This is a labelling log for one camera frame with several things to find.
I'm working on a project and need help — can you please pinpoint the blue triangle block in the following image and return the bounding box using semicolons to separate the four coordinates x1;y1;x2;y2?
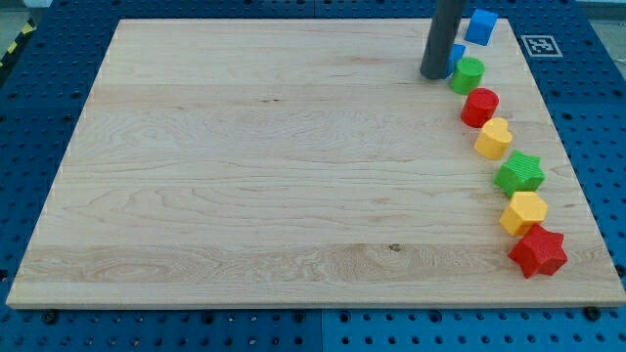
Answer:
443;43;466;78

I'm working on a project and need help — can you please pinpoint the blue cube block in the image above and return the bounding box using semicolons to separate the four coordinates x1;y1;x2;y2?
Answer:
465;9;499;46

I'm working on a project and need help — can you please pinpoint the light wooden board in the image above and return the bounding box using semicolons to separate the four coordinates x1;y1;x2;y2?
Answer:
7;20;625;310

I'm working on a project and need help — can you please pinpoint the yellow heart block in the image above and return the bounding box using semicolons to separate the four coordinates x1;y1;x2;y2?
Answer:
473;117;514;160

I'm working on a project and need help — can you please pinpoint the red cylinder block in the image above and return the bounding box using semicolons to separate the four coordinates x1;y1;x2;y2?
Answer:
461;88;500;128

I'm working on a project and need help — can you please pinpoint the green cylinder block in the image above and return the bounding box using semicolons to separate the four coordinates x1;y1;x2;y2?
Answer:
450;57;485;95

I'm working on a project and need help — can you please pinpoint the green star block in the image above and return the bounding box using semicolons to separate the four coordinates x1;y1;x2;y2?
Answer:
493;150;546;198

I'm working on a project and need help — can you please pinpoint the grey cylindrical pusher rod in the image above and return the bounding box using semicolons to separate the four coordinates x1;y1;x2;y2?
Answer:
420;0;467;80

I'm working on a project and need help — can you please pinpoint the yellow hexagon block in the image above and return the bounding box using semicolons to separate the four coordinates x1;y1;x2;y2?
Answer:
499;192;549;237

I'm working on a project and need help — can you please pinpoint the red star block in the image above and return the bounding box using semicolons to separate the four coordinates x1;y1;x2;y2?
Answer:
509;225;568;279

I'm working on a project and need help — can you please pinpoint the white fiducial marker tag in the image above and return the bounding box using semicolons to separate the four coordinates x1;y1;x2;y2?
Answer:
521;34;562;58

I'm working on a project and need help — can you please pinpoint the yellow black hazard tape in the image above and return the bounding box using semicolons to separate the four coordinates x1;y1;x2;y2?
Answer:
1;18;37;70

